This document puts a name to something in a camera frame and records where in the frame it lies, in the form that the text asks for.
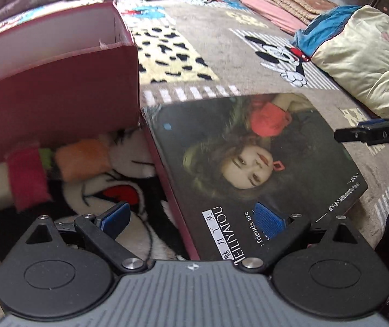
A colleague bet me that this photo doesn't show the cream and blue pillow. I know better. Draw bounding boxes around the cream and blue pillow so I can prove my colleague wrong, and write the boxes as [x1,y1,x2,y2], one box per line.
[292,5,389,118]

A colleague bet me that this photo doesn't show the orange clay bag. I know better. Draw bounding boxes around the orange clay bag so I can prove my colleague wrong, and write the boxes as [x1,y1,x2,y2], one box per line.
[54,139,112,182]

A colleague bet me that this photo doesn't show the folded pink brown blankets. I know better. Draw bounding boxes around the folded pink brown blankets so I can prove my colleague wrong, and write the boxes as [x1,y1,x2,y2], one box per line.
[240,0,337,34]

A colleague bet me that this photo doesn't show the red cardboard box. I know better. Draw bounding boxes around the red cardboard box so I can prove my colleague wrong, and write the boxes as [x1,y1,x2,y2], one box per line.
[0,2,140,162]

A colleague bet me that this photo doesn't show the crimson clay bag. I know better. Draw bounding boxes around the crimson clay bag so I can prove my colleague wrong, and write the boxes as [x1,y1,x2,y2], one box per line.
[5,145,51,213]

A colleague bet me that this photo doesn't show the Mickey Mouse bed blanket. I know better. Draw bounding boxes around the Mickey Mouse bed blanket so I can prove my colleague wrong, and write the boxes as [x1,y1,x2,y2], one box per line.
[0,0,389,314]

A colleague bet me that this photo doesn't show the box lid with portrait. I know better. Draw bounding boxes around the box lid with portrait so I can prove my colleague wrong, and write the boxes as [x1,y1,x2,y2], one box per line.
[142,93,367,262]

